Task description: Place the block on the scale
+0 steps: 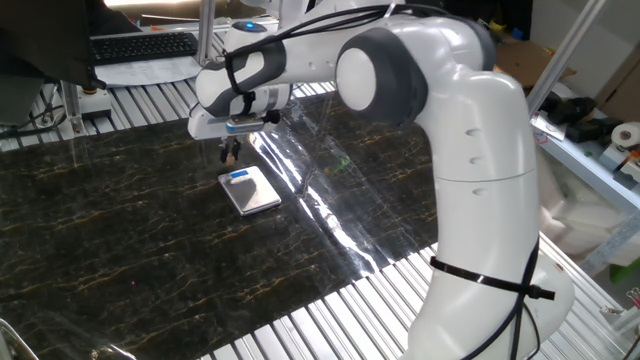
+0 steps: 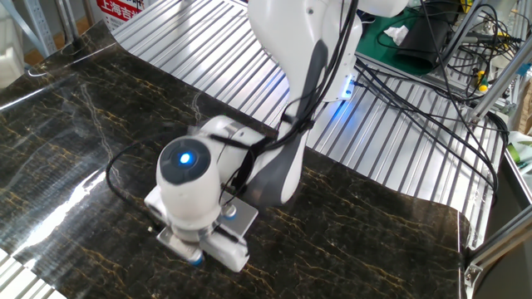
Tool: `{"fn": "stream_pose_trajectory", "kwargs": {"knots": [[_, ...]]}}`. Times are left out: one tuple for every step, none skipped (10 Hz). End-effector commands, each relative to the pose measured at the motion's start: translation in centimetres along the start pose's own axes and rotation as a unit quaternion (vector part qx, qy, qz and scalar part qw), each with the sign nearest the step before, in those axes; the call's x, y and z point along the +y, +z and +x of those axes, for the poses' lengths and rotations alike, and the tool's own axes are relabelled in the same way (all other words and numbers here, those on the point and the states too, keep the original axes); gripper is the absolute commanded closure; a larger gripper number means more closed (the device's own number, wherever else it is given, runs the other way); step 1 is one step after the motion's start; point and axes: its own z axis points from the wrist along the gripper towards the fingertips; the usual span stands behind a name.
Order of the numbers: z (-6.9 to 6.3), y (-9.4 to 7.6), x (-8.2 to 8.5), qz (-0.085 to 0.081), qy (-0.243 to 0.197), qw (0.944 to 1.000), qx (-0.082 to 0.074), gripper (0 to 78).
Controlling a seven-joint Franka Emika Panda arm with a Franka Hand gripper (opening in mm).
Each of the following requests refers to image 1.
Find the aluminium frame leg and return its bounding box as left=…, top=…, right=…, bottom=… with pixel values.
left=59, top=82, right=84, bottom=135

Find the brown cardboard sheet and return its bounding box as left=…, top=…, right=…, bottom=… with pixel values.
left=494, top=40, right=576, bottom=89

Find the grey monitor base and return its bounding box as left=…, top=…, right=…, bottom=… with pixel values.
left=0, top=74, right=46, bottom=126

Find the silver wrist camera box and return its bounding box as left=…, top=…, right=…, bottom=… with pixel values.
left=224, top=114, right=266, bottom=135

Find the silver digital scale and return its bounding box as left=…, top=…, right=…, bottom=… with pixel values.
left=217, top=165, right=283, bottom=217

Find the white shelf board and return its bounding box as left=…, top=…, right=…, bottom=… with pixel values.
left=532, top=124, right=640, bottom=214

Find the black monitor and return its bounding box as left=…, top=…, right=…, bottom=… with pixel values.
left=0, top=0, right=109, bottom=91

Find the curved metal tube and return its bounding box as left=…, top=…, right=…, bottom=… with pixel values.
left=0, top=318, right=40, bottom=360

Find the green plastic object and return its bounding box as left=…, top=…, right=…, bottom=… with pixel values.
left=608, top=259, right=640, bottom=286

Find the paper with red marks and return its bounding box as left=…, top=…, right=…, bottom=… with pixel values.
left=530, top=110, right=569, bottom=142

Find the aluminium frame post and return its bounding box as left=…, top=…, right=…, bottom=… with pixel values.
left=579, top=209, right=640, bottom=276
left=195, top=0, right=217, bottom=69
left=524, top=0, right=609, bottom=117

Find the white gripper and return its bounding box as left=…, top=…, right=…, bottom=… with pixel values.
left=187, top=102, right=281, bottom=165

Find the white paper roll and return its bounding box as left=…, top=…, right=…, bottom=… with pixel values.
left=610, top=121, right=640, bottom=151

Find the white paper sheet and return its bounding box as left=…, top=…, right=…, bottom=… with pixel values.
left=93, top=54, right=208, bottom=89

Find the white button box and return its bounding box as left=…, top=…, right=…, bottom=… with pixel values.
left=77, top=85, right=114, bottom=121

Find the black marble pattern mat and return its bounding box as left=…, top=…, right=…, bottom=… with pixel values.
left=0, top=91, right=440, bottom=360

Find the black cable strap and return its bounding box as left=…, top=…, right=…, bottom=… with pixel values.
left=429, top=255, right=556, bottom=301

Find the black keyboard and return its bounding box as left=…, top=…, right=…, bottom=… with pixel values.
left=89, top=31, right=200, bottom=67

